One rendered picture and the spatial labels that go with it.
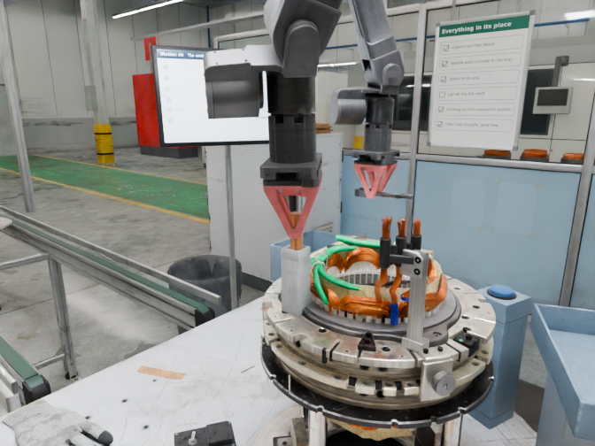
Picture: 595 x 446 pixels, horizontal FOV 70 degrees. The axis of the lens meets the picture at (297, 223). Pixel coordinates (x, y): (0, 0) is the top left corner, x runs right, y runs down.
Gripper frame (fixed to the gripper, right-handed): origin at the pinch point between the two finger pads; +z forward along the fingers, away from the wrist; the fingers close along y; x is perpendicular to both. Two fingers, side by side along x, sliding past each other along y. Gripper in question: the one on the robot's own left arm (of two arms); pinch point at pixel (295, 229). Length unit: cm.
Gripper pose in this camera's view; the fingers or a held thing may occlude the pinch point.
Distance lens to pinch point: 55.3
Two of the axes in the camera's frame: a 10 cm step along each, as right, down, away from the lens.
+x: 9.9, 0.1, -1.2
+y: -1.2, 3.1, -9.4
